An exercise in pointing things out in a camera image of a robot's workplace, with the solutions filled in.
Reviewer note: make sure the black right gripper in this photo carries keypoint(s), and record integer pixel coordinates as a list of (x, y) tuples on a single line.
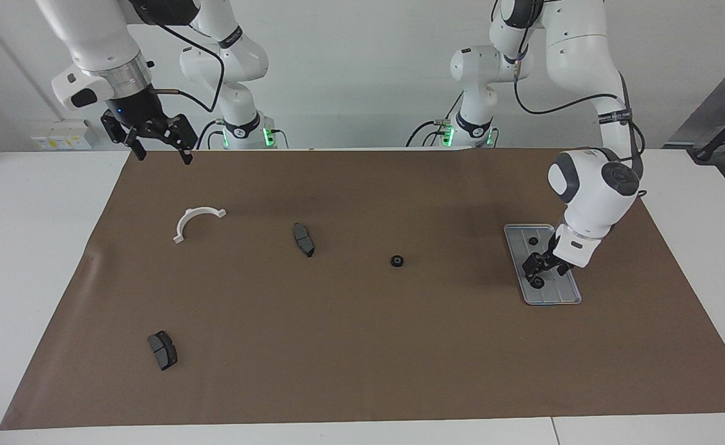
[(136, 114)]

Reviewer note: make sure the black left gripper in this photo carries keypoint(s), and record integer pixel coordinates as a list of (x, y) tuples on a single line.
[(547, 253)]

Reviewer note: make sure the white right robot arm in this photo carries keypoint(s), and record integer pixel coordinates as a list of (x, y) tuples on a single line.
[(96, 43)]

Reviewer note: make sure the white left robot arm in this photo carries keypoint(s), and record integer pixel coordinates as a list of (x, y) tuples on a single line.
[(585, 62)]

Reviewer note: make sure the silver ribbed metal tray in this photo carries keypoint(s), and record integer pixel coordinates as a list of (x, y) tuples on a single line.
[(554, 290)]

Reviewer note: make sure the long dark grey brake pad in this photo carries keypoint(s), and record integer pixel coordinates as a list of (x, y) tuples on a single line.
[(304, 239)]

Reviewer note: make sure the brown paper table mat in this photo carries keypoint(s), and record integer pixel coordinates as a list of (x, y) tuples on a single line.
[(362, 340)]

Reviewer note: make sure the short dark grey brake pad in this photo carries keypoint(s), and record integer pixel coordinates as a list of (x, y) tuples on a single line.
[(162, 350)]

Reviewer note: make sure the black stand pole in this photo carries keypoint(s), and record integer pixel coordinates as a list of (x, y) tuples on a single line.
[(724, 133)]

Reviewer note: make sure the white curved plastic bracket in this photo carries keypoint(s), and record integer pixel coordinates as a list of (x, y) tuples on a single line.
[(196, 213)]

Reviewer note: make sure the white wall socket box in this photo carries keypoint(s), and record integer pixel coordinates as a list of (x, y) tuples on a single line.
[(62, 136)]

